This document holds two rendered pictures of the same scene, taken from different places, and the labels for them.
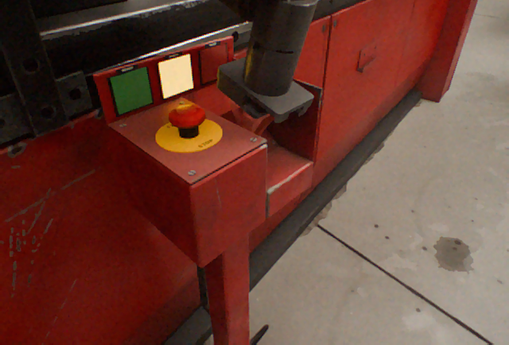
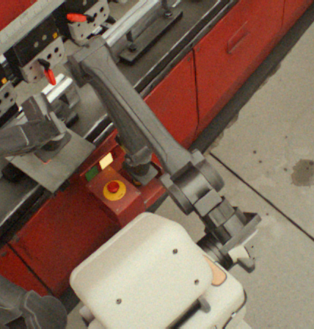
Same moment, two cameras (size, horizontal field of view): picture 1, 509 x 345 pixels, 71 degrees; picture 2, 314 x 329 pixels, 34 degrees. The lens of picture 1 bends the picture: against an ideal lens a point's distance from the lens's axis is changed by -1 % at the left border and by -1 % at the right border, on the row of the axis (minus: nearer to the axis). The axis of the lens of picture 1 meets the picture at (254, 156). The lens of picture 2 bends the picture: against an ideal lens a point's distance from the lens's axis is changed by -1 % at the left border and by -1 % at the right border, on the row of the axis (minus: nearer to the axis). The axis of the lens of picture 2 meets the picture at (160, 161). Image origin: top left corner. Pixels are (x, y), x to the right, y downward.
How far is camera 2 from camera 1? 1.30 m
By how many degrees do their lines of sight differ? 23
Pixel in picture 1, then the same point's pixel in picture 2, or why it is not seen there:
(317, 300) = not seen: hidden behind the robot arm
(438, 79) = not seen: outside the picture
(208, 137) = (121, 192)
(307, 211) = (202, 144)
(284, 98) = (146, 175)
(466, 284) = (305, 195)
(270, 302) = (172, 212)
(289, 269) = not seen: hidden behind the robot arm
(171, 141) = (108, 194)
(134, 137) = (96, 192)
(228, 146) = (128, 196)
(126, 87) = (89, 174)
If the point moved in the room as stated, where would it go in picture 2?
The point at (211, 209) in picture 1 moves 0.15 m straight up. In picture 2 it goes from (124, 217) to (116, 193)
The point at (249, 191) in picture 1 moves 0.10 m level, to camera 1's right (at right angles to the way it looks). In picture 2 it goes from (136, 206) to (168, 205)
